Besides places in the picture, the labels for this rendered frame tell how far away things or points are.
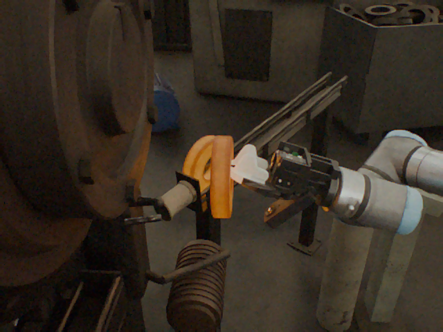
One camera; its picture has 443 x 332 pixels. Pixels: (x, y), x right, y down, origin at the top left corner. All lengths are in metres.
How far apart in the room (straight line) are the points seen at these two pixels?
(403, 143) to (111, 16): 0.72
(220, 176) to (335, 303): 0.89
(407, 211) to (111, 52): 0.61
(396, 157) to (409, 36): 1.67
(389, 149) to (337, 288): 0.62
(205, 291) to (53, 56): 0.75
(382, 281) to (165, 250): 0.89
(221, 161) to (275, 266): 1.12
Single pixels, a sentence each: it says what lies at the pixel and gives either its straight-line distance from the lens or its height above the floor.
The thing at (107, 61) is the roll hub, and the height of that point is 1.14.
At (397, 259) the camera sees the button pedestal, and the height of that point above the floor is 0.31.
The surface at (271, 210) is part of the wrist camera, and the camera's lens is 0.81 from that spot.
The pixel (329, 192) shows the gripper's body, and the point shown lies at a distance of 0.76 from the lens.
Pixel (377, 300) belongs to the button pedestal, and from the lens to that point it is 1.57.
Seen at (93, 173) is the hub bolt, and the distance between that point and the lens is 0.32.
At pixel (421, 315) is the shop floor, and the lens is 1.75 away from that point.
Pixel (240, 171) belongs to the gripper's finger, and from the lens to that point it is 0.74.
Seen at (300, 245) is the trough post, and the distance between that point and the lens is 1.87.
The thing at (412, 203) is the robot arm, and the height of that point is 0.80.
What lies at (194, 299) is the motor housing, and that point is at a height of 0.53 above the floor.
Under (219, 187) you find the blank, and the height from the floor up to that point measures 0.85.
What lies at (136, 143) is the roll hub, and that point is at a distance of 0.48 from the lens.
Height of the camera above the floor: 1.24
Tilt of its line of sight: 31 degrees down
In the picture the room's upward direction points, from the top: straight up
